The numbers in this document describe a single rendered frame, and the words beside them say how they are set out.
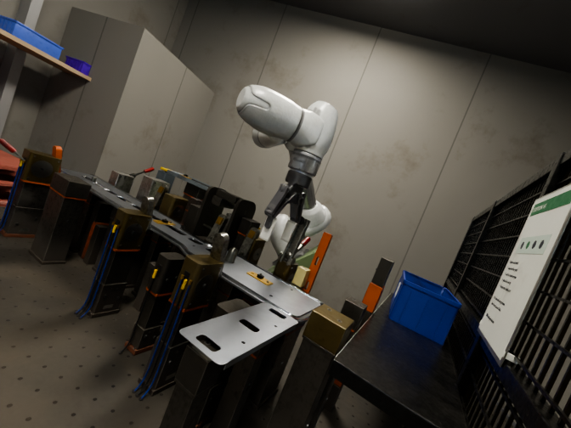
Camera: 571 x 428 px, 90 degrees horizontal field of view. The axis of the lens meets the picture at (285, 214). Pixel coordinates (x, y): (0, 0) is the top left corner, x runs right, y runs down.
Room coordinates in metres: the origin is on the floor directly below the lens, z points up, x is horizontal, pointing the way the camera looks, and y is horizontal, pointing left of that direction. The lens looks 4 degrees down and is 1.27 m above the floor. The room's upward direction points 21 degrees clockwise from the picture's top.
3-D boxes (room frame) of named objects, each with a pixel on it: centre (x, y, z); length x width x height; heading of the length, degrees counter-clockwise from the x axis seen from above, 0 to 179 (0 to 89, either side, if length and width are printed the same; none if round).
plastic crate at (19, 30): (2.19, 2.30, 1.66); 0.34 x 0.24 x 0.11; 168
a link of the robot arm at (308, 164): (0.86, 0.00, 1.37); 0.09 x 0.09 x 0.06
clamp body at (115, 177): (1.50, 0.86, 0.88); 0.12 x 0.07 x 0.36; 153
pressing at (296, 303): (1.07, 0.44, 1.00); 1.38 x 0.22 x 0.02; 63
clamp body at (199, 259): (0.69, 0.15, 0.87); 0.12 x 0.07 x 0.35; 153
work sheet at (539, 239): (0.52, -0.44, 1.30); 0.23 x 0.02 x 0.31; 153
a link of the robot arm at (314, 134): (0.85, 0.01, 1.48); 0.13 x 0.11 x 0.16; 114
